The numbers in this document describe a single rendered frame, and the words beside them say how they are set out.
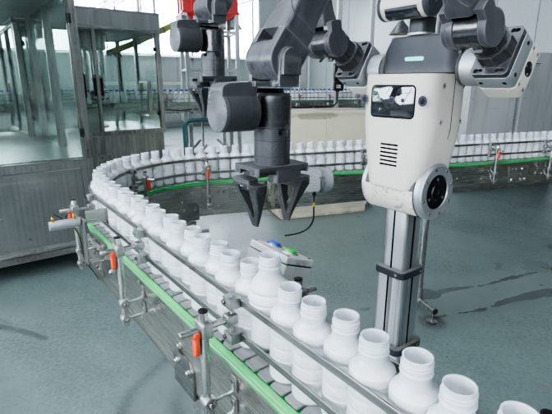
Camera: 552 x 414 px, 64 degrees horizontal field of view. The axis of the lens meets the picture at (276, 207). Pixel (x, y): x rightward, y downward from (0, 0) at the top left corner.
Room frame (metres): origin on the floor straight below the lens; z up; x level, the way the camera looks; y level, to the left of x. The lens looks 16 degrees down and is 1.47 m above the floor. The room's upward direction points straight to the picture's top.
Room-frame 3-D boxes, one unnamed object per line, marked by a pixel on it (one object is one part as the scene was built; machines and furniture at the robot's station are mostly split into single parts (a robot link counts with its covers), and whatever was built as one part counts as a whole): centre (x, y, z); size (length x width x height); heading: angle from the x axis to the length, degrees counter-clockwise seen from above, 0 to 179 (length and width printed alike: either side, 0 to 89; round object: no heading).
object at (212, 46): (1.12, 0.16, 1.57); 0.07 x 0.06 x 0.07; 127
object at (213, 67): (1.12, 0.15, 1.51); 0.10 x 0.07 x 0.07; 127
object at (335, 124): (5.13, -0.47, 0.59); 1.10 x 0.62 x 1.18; 109
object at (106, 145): (6.00, 2.57, 1.15); 1.63 x 1.62 x 2.30; 37
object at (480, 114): (6.37, -2.89, 0.96); 0.82 x 0.50 x 1.91; 109
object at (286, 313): (0.63, -0.02, 1.08); 0.06 x 0.06 x 0.17
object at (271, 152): (0.69, 0.01, 1.37); 0.10 x 0.07 x 0.07; 127
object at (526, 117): (6.66, -3.75, 0.96); 0.82 x 0.50 x 1.91; 109
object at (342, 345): (0.54, -0.10, 1.08); 0.06 x 0.06 x 0.17
